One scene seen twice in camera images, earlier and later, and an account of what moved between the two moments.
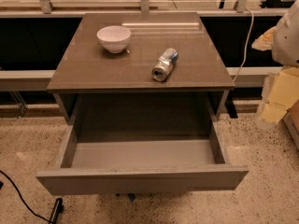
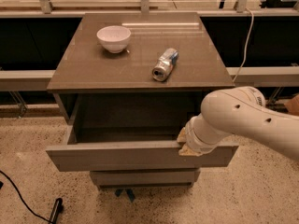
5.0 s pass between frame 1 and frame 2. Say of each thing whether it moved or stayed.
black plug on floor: stayed
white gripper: moved
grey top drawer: moved
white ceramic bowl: stayed
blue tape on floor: stayed
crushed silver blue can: stayed
